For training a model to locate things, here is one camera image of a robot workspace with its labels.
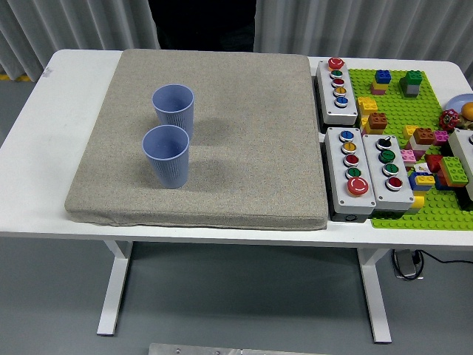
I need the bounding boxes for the black power cord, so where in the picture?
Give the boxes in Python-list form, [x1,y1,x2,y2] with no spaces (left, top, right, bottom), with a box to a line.
[391,248,473,281]

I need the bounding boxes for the white box on black base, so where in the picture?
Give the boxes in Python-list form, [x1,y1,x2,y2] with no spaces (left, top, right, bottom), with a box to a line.
[441,128,473,212]

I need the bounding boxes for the red toy brick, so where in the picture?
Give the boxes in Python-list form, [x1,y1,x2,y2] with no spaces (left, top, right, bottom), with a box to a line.
[423,154,445,174]

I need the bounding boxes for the yellow toy cylinder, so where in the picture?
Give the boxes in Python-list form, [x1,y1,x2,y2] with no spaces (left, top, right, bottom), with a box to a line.
[406,195,426,216]

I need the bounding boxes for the grey power adapter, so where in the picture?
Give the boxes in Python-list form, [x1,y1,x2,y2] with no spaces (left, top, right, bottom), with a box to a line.
[394,249,421,279]

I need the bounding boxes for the white curtain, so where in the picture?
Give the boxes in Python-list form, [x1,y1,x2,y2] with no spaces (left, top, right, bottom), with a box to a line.
[0,0,473,89]

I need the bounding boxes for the pale blue plate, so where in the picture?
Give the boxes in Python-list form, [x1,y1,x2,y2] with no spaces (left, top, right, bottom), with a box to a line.
[446,93,473,116]

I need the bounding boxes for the four-control switch box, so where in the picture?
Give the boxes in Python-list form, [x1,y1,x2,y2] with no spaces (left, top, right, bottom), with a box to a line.
[361,133,415,219]

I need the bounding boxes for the white toy brick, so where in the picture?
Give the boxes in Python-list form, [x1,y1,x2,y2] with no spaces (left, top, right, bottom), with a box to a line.
[409,137,432,152]

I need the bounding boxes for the person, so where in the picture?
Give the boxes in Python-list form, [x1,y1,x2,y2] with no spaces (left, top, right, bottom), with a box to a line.
[147,0,257,52]

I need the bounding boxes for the grey-brown mat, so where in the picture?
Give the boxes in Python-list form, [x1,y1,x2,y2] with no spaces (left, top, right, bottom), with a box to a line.
[64,49,329,231]

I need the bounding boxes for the white table leg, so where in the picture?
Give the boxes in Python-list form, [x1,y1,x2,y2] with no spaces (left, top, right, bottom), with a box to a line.
[356,247,392,344]
[96,240,134,337]

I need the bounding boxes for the five-button control box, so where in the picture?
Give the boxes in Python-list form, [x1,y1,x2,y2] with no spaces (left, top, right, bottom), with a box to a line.
[313,57,359,127]
[323,126,377,223]

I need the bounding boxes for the green brick baseplate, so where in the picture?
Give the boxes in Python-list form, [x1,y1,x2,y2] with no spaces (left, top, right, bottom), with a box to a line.
[347,68,473,231]

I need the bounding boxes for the orange toy brick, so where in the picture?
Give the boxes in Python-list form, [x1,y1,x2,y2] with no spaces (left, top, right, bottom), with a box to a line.
[412,126,437,146]
[367,111,389,132]

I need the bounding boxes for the large green toy brick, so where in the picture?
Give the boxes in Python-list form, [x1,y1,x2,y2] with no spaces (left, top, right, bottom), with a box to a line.
[439,155,470,186]

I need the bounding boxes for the red valve wheel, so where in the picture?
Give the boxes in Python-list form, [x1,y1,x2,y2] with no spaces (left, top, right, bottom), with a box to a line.
[438,109,460,132]

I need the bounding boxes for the blue ribbed cup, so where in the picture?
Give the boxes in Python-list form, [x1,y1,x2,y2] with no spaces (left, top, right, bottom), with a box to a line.
[142,124,191,190]
[152,84,195,136]

